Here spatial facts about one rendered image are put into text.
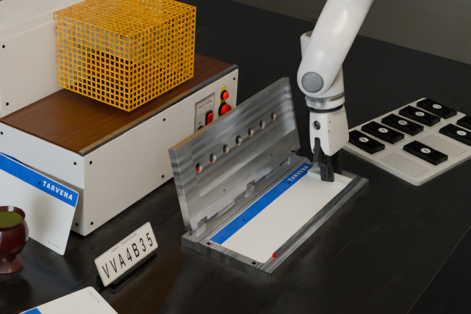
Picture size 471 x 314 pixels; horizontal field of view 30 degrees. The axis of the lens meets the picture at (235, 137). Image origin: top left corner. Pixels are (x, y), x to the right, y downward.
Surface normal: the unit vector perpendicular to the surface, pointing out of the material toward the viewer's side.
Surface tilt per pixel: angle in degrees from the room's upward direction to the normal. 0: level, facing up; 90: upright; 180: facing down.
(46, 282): 0
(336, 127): 78
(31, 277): 0
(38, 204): 69
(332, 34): 50
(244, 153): 74
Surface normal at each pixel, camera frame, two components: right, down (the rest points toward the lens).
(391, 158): 0.06, -0.88
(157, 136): 0.84, 0.30
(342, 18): 0.06, -0.35
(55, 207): -0.54, 0.00
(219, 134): 0.82, 0.04
